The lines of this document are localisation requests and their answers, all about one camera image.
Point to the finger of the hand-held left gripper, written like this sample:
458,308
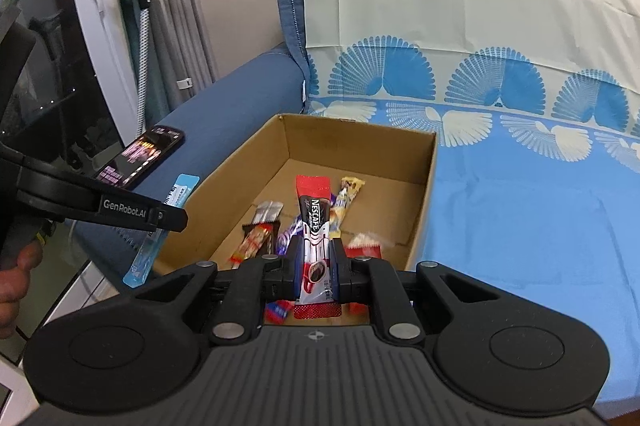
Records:
170,218

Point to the cream blue fan-print sofa cover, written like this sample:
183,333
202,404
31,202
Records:
525,231

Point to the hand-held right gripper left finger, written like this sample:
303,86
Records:
296,271

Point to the gold candy bar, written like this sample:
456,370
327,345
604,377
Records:
347,201

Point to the light blue stick packet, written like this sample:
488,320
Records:
145,256

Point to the person's left hand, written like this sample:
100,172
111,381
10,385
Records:
10,301

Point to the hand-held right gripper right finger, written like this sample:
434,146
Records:
338,271

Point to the white window frame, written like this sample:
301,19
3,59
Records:
95,55

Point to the cardboard box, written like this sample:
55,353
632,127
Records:
380,155

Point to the purple candy bar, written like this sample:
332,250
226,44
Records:
287,236

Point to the black chocolate packet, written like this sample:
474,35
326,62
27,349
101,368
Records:
252,246

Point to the red square snack packet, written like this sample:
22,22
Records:
362,251

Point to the black smartphone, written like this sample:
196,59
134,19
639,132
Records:
145,150

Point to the white plastic curtain clip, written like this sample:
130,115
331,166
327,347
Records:
185,83

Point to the red coffee stick packet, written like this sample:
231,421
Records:
315,226

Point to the grey curtain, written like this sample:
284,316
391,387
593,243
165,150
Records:
180,20

